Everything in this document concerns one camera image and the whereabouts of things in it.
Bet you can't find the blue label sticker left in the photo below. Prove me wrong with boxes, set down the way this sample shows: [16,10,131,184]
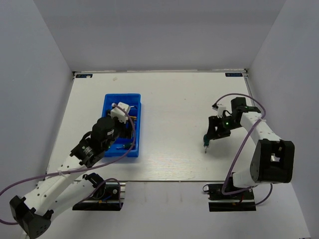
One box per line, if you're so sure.
[75,74,93,78]

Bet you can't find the blue label sticker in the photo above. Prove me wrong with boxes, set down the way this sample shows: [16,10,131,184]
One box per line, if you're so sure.
[75,74,93,78]
[225,72,243,77]

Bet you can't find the blue label sticker right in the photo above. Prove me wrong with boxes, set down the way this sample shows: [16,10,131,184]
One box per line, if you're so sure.
[225,72,243,77]

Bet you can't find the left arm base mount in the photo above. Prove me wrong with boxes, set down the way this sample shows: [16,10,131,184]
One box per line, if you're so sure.
[72,182,126,212]

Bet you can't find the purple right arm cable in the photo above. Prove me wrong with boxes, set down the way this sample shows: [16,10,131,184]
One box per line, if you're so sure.
[211,93,274,206]

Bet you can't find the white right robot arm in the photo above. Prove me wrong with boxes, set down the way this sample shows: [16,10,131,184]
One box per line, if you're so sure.
[203,94,295,199]

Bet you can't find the blue plastic divided bin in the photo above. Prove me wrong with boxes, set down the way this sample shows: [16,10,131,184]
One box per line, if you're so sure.
[102,93,142,158]

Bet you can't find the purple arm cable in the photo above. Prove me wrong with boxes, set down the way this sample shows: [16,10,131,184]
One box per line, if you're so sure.
[211,93,274,206]
[0,102,137,225]

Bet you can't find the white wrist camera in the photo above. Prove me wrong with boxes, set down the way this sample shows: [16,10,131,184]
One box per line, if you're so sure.
[110,102,131,123]
[212,104,227,119]

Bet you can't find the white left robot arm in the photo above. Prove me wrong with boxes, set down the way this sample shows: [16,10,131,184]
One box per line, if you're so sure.
[9,103,133,239]

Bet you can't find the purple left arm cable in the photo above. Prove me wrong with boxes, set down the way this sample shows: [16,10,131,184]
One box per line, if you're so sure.
[0,102,137,225]

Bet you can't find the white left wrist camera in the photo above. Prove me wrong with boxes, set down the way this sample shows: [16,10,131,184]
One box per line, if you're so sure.
[110,102,131,123]

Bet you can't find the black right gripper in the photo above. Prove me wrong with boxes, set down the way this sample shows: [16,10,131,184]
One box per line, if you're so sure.
[204,115,242,141]

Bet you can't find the green stubby phillips screwdriver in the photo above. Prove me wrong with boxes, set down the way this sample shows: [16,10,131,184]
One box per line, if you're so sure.
[116,143,133,150]

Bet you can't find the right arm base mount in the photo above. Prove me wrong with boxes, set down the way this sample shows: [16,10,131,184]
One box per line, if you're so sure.
[202,183,256,212]

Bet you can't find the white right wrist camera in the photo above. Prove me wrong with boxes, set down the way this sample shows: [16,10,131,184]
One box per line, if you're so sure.
[212,104,227,119]

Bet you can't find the green stubby flathead screwdriver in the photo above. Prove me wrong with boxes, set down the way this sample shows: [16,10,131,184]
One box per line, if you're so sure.
[203,134,210,153]

